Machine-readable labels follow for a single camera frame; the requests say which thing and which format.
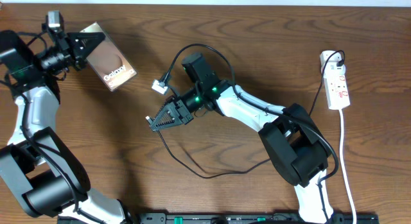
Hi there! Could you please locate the white power strip cord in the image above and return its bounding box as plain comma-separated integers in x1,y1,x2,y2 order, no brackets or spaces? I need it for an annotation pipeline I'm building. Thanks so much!
338,108,358,224

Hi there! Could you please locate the white power strip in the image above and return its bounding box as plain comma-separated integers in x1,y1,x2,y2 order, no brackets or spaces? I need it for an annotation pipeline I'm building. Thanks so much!
320,50,351,110

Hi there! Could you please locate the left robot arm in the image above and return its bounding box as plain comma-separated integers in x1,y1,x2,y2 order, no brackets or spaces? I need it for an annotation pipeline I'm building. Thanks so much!
1,28,136,223

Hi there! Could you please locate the black USB charging cable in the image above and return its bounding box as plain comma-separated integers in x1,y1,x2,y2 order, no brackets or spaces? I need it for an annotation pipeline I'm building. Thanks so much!
144,50,346,180

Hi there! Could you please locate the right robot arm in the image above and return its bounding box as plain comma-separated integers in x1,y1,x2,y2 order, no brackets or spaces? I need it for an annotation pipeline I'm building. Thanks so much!
147,53,336,223

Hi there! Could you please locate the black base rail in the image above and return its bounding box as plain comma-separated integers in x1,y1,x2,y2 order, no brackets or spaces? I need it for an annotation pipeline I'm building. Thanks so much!
136,212,380,224

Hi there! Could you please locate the Galaxy S25 Ultra smartphone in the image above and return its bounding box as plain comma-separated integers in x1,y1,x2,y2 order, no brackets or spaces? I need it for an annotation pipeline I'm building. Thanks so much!
81,22,137,91

